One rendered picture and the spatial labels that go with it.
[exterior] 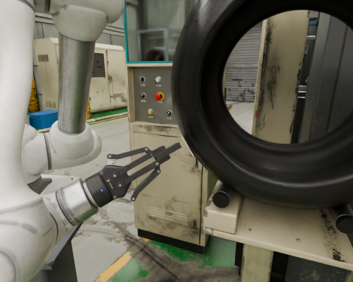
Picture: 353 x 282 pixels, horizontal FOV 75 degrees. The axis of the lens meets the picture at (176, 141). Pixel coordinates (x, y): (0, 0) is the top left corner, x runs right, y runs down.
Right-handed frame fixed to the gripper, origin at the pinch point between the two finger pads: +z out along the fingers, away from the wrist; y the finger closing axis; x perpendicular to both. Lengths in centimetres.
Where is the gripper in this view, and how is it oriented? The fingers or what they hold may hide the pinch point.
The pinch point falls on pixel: (167, 151)
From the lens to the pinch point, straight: 58.1
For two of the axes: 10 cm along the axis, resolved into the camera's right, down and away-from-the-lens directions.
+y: 4.7, 8.8, 0.8
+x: 2.7, -0.6, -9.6
